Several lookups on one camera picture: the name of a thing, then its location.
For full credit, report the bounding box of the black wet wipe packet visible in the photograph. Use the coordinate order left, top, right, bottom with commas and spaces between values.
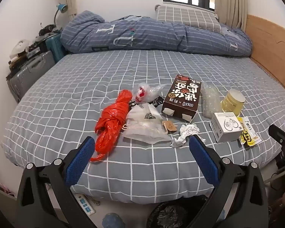
128, 97, 164, 111

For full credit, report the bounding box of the dark items pile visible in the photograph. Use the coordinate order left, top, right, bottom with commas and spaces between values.
28, 39, 48, 57

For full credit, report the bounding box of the white power strip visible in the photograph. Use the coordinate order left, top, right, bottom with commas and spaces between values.
75, 193, 97, 215

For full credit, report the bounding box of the brown cardboard box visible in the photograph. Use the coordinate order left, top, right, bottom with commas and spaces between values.
161, 74, 203, 124

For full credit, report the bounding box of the white cable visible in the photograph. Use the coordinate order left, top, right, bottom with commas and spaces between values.
264, 166, 285, 186

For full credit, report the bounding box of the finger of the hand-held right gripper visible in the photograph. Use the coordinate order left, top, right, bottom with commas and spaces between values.
268, 124, 285, 148

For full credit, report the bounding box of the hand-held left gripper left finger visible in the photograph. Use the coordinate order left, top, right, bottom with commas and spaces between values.
16, 136, 97, 228

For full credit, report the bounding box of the grey checked pillow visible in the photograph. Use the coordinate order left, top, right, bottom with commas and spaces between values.
155, 5, 221, 32

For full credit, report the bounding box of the brown paper tag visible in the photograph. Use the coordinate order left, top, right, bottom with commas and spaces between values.
162, 120, 178, 132

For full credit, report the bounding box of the crumpled white tissue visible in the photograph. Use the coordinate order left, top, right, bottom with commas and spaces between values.
170, 123, 206, 148

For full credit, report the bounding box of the clear plastic bag red print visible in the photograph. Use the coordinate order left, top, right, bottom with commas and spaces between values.
132, 83, 169, 105

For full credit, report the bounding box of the clear bubble wrap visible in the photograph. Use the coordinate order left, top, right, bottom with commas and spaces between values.
201, 82, 222, 119

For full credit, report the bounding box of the teal suitcase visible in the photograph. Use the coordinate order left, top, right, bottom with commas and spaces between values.
45, 33, 68, 63

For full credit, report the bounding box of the white sachet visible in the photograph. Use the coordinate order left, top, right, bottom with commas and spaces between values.
242, 116, 255, 136

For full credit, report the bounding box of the blue round object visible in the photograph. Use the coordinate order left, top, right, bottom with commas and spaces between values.
102, 212, 126, 228

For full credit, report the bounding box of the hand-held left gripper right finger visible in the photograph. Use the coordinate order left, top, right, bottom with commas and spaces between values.
189, 134, 269, 228

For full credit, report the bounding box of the blue striped duvet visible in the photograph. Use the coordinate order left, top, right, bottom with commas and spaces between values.
60, 10, 253, 57

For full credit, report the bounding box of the bin with black bag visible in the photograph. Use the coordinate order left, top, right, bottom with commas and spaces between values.
146, 195, 208, 228

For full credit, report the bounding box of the black cable tangle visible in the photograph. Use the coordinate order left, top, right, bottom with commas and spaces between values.
39, 24, 62, 37

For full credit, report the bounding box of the blue desk lamp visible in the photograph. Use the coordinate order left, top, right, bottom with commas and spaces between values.
53, 3, 68, 28

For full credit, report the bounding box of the small white box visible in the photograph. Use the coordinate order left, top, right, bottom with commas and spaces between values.
210, 112, 244, 143

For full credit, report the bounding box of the yellow sachet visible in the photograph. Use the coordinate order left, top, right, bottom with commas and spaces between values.
236, 116, 262, 148

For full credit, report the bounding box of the grey checked bed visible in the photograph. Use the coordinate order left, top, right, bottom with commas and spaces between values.
1, 49, 285, 205

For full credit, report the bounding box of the grey suitcase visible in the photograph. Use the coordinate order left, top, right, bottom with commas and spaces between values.
6, 50, 56, 104

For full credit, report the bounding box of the wooden headboard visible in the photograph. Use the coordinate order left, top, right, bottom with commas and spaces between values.
246, 14, 285, 93

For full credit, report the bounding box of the white translucent plastic bag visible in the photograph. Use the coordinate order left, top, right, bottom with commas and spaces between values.
122, 103, 172, 145

